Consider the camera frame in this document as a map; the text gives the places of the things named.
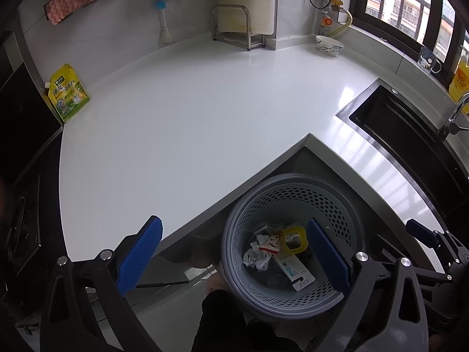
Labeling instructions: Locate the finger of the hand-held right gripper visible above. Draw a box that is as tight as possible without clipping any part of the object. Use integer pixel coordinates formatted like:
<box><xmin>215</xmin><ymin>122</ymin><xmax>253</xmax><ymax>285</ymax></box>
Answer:
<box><xmin>405</xmin><ymin>219</ymin><xmax>446</xmax><ymax>248</ymax></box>
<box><xmin>368</xmin><ymin>233</ymin><xmax>404</xmax><ymax>259</ymax></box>

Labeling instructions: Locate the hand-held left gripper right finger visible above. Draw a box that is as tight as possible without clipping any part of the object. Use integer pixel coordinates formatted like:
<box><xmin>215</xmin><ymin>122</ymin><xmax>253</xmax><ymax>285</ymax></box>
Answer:
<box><xmin>306</xmin><ymin>218</ymin><xmax>431</xmax><ymax>352</ymax></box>

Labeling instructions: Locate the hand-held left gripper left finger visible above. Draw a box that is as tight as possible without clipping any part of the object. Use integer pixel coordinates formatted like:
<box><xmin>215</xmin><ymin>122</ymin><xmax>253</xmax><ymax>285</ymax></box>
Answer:
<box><xmin>40</xmin><ymin>216</ymin><xmax>164</xmax><ymax>352</ymax></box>

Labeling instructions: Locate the white toothpaste box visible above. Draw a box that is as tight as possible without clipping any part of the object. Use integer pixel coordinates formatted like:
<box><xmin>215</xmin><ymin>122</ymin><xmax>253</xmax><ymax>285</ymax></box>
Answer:
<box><xmin>271</xmin><ymin>253</ymin><xmax>316</xmax><ymax>292</ymax></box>

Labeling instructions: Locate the red patterned snack wrapper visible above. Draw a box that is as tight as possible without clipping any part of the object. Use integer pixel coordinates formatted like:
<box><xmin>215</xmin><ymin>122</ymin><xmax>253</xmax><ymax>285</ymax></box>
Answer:
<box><xmin>256</xmin><ymin>233</ymin><xmax>283</xmax><ymax>253</ymax></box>

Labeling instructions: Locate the white paper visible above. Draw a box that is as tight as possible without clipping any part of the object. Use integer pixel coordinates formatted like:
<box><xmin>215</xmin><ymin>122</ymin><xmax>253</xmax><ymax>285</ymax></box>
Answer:
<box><xmin>242</xmin><ymin>242</ymin><xmax>273</xmax><ymax>272</ymax></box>

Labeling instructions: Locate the grey perforated waste basket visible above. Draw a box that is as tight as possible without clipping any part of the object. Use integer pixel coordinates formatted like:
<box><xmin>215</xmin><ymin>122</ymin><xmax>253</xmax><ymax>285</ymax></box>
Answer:
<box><xmin>220</xmin><ymin>172</ymin><xmax>367</xmax><ymax>319</ymax></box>

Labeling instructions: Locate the person's foot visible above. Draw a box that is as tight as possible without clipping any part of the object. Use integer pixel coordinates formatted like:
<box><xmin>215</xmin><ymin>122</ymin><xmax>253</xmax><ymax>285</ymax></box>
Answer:
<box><xmin>205</xmin><ymin>273</ymin><xmax>230</xmax><ymax>294</ymax></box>

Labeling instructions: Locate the person's black trouser leg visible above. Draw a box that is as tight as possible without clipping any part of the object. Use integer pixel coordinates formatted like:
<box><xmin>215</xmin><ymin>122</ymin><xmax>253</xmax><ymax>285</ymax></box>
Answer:
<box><xmin>191</xmin><ymin>289</ymin><xmax>290</xmax><ymax>352</ymax></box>

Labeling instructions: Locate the steel sink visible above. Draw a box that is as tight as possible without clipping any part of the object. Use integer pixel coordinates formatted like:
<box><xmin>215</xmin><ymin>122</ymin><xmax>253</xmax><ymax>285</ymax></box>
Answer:
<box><xmin>336</xmin><ymin>78</ymin><xmax>469</xmax><ymax>209</ymax></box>

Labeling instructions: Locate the chrome faucet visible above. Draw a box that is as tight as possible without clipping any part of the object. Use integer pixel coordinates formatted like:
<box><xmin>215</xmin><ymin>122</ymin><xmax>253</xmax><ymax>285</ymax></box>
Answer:
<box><xmin>438</xmin><ymin>93</ymin><xmax>469</xmax><ymax>142</ymax></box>

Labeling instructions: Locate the yellow oil bottle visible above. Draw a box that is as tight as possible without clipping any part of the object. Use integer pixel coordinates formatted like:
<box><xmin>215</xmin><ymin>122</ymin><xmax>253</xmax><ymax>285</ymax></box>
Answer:
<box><xmin>449</xmin><ymin>46</ymin><xmax>469</xmax><ymax>114</ymax></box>

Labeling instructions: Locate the glass mug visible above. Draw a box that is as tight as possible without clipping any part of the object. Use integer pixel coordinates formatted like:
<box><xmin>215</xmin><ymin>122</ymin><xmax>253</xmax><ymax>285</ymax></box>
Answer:
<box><xmin>418</xmin><ymin>45</ymin><xmax>442</xmax><ymax>74</ymax></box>

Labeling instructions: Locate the green yellow pouch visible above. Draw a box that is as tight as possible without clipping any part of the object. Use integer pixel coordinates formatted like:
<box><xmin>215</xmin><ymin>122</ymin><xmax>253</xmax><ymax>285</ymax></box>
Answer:
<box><xmin>44</xmin><ymin>63</ymin><xmax>91</xmax><ymax>123</ymax></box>

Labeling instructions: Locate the black stove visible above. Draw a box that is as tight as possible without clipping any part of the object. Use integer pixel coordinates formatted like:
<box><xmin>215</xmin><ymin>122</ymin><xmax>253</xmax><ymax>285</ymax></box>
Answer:
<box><xmin>0</xmin><ymin>29</ymin><xmax>64</xmax><ymax>301</ymax></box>

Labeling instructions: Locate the white patterned bowl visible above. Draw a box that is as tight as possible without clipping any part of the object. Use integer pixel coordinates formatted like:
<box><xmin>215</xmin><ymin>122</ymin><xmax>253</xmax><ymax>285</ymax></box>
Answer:
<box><xmin>315</xmin><ymin>35</ymin><xmax>345</xmax><ymax>57</ymax></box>

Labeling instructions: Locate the blue white bottle brush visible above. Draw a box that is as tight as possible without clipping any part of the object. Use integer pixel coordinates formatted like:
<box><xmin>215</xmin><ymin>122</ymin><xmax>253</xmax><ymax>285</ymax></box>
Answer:
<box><xmin>154</xmin><ymin>0</ymin><xmax>173</xmax><ymax>43</ymax></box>

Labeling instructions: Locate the pink waffle cloth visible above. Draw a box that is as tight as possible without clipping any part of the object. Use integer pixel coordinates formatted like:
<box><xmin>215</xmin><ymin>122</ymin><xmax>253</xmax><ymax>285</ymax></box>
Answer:
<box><xmin>43</xmin><ymin>0</ymin><xmax>104</xmax><ymax>26</ymax></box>

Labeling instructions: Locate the metal rack with cutting board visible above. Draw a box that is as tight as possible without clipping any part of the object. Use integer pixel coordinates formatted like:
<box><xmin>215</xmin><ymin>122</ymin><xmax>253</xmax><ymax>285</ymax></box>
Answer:
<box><xmin>216</xmin><ymin>0</ymin><xmax>279</xmax><ymax>39</ymax></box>

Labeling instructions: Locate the yellow gas hose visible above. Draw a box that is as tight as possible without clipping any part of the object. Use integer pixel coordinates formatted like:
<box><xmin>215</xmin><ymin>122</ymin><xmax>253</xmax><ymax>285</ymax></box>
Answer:
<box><xmin>330</xmin><ymin>0</ymin><xmax>353</xmax><ymax>37</ymax></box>

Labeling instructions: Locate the dark window frame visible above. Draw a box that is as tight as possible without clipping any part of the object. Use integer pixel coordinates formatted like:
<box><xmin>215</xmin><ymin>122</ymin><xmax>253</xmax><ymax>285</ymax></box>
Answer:
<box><xmin>348</xmin><ymin>0</ymin><xmax>469</xmax><ymax>81</ymax></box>

